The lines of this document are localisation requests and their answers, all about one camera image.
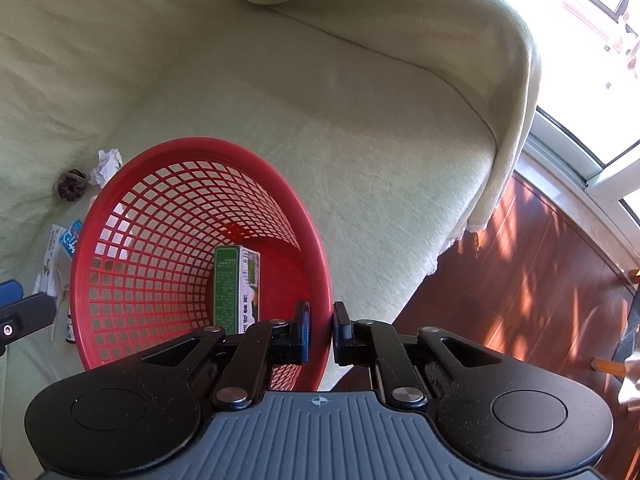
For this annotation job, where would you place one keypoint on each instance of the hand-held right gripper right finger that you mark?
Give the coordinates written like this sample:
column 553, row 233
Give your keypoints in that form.
column 341, row 332

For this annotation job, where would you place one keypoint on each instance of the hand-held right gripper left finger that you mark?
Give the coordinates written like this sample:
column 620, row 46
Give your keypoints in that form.
column 302, row 332

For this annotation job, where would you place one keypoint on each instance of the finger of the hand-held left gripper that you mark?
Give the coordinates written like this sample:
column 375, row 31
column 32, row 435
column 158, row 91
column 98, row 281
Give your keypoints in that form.
column 27, row 315

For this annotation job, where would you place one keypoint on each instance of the black lighter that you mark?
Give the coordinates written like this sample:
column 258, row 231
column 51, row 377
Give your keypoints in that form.
column 70, row 331

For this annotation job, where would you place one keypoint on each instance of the white printed ointment box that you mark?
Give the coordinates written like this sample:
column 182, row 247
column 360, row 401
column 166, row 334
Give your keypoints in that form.
column 50, row 255

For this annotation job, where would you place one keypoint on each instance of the blue snack packet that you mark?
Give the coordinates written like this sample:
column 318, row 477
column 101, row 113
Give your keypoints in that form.
column 70, row 241

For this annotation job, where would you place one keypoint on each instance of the green and white carton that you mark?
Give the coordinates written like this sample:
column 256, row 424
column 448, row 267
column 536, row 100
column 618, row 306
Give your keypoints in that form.
column 227, row 285

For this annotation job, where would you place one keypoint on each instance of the dark purple scrunchie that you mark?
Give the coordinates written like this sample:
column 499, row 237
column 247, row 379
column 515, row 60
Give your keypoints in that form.
column 72, row 186

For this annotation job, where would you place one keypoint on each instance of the white tissue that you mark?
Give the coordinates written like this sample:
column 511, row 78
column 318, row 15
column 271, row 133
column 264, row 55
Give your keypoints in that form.
column 106, row 167

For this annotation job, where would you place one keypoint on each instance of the red plastic mesh basket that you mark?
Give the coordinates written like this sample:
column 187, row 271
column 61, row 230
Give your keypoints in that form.
column 200, row 145

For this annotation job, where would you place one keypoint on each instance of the sofa with pale green cover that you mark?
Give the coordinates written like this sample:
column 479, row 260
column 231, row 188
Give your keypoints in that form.
column 350, row 160

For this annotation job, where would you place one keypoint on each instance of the light wooden bar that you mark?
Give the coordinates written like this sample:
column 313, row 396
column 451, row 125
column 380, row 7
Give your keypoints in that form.
column 607, row 366

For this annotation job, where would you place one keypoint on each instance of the white sliding door frame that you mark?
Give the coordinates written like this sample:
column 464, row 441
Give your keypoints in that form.
column 600, row 175

